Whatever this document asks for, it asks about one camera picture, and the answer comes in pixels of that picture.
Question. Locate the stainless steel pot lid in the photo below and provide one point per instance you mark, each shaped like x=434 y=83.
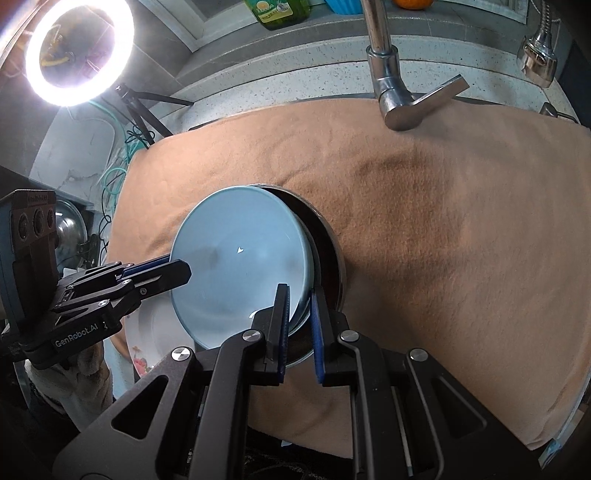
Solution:
x=69 y=230

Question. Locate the large stainless steel bowl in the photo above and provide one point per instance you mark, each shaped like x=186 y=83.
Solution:
x=330 y=277

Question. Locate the metal sink fitting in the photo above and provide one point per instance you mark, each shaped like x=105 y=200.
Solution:
x=556 y=113

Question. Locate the orange fruit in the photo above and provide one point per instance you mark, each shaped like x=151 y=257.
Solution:
x=413 y=3

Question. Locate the chrome kitchen faucet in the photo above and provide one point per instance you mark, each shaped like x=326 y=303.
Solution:
x=392 y=87

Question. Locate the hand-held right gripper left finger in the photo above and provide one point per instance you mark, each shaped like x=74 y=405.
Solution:
x=282 y=332

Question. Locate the chrome sprayer head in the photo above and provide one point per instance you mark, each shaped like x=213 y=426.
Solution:
x=538 y=50

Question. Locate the person's left hand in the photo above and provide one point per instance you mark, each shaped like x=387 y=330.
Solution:
x=74 y=383

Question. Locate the black clip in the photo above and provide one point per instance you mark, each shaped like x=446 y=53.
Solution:
x=90 y=249

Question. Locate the white plate grey leaf print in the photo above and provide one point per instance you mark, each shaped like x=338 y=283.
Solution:
x=147 y=332

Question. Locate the blue plastic container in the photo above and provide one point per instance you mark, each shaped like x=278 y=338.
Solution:
x=344 y=5

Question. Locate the brown cloth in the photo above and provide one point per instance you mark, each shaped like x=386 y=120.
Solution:
x=438 y=254

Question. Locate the green dish soap bottle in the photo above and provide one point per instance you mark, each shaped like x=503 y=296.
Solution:
x=277 y=11

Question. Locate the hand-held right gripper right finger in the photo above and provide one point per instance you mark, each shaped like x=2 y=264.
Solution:
x=317 y=341

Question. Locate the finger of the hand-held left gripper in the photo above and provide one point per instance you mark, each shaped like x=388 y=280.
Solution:
x=166 y=277
x=143 y=266

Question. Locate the light blue ceramic bowl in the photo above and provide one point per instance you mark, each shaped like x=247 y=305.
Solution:
x=235 y=263

